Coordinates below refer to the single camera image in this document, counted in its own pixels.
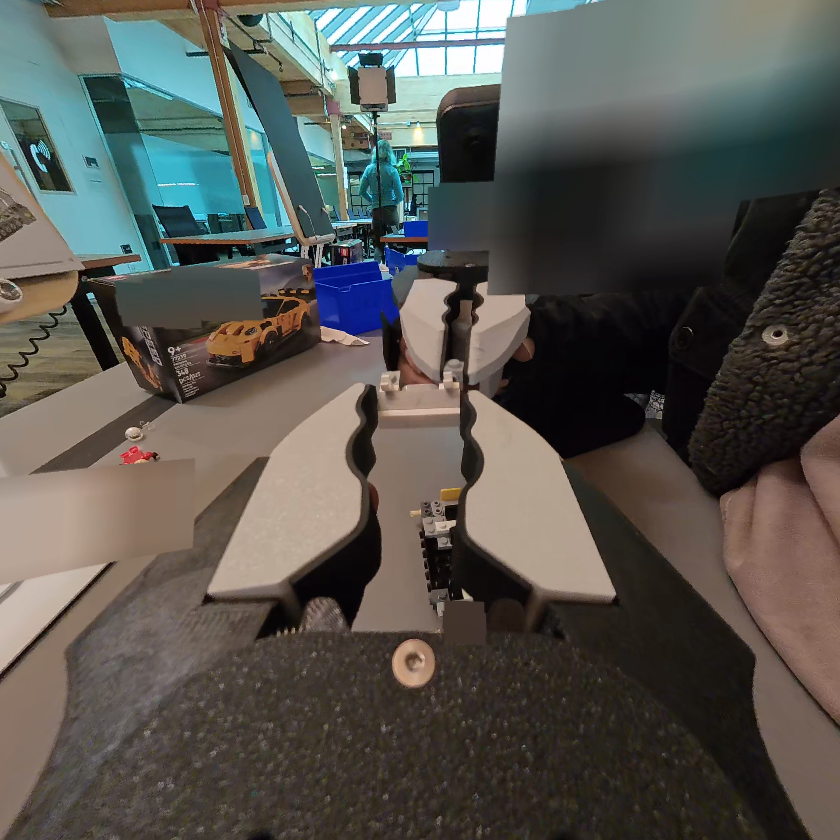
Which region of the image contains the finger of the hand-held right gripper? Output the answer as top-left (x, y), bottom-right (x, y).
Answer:
top-left (399, 279), bottom-right (463, 388)
top-left (462, 281), bottom-right (532, 396)

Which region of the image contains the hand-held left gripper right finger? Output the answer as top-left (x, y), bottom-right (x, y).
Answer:
top-left (453, 392), bottom-right (619, 632)

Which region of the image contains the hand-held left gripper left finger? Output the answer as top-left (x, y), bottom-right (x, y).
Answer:
top-left (205, 384), bottom-right (383, 632)

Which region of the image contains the white toy brick plate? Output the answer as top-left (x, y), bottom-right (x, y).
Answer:
top-left (377, 371), bottom-right (463, 431)

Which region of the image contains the toy brick car chassis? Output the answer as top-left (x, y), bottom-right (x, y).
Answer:
top-left (410, 486), bottom-right (473, 621)

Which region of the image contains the grey desk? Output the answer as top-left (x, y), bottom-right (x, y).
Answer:
top-left (0, 338), bottom-right (840, 840)

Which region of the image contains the person's right hand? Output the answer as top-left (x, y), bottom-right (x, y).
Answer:
top-left (400, 341), bottom-right (534, 401)

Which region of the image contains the large blue bin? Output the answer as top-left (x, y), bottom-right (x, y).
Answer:
top-left (314, 261), bottom-right (398, 329)

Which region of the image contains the black toy car box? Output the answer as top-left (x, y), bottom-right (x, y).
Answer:
top-left (85, 252), bottom-right (321, 404)

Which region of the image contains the studio light panel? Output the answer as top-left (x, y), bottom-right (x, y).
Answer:
top-left (348, 52), bottom-right (398, 114)

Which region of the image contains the black flag panel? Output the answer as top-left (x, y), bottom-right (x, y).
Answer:
top-left (226, 39), bottom-right (337, 238)

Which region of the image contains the wooden office table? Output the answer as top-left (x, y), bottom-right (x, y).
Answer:
top-left (159, 226), bottom-right (296, 266)

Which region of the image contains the pink cloth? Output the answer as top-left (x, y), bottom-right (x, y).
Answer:
top-left (718, 420), bottom-right (840, 723)

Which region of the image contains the black office chair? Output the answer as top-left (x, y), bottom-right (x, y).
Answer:
top-left (152, 205), bottom-right (211, 238)

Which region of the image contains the dark fleece jacket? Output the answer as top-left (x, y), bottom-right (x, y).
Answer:
top-left (663, 190), bottom-right (840, 496)

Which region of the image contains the instruction booklet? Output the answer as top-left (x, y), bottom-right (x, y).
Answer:
top-left (0, 154), bottom-right (85, 284)

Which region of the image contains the coiled black cable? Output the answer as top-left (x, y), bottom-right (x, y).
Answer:
top-left (0, 305), bottom-right (70, 388)

